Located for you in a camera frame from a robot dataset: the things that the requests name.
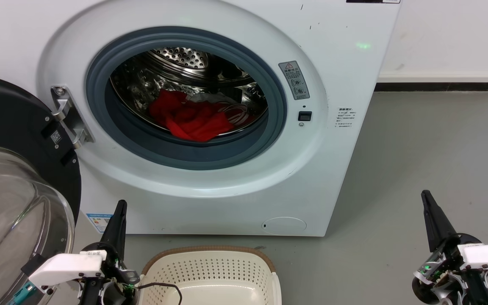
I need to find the thin black cable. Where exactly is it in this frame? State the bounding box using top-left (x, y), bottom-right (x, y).
top-left (136, 282), bottom-right (183, 305)

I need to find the grey rubber door gasket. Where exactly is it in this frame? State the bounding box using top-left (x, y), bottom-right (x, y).
top-left (85, 26), bottom-right (288, 171)

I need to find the black washer door with glass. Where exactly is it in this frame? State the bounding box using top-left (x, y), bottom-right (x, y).
top-left (0, 73), bottom-right (82, 305)

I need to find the white perforated laundry basket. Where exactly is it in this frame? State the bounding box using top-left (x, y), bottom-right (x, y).
top-left (137, 246), bottom-right (282, 305)

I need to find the white and black baseboard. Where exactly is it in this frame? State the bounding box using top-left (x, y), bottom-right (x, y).
top-left (374, 71), bottom-right (488, 92)

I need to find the grey warning sticker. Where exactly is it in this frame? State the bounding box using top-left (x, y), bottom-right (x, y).
top-left (278, 61), bottom-right (311, 101)

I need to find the steel washing machine drum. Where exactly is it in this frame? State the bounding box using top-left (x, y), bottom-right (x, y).
top-left (109, 47), bottom-right (269, 143)

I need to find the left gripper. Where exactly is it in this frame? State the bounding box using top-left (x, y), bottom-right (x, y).
top-left (78, 200), bottom-right (141, 305)

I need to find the grey white cloth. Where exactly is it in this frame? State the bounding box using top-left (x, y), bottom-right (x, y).
top-left (186, 92), bottom-right (252, 126)

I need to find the round white filter cover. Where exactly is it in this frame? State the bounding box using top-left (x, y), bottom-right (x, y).
top-left (261, 217), bottom-right (308, 236)

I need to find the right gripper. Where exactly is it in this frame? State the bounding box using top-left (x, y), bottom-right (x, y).
top-left (411, 190), bottom-right (488, 305)

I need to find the metal door hinge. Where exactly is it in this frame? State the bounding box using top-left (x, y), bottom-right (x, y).
top-left (51, 86), bottom-right (96, 149)

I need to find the blue energy label sticker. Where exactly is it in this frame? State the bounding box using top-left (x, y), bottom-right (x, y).
top-left (86, 213), bottom-right (114, 234)

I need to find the white front-load washing machine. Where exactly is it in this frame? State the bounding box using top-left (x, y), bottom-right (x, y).
top-left (0, 0), bottom-right (402, 237)

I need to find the white text label sticker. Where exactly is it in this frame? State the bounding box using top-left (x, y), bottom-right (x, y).
top-left (335, 106), bottom-right (356, 129)

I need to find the red garment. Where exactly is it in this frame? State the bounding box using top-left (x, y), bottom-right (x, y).
top-left (148, 89), bottom-right (255, 143)

